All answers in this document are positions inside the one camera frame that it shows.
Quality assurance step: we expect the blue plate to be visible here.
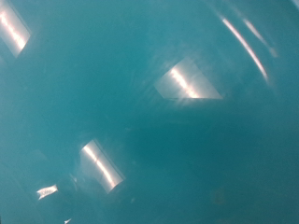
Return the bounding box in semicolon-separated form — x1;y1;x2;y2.
0;0;299;224

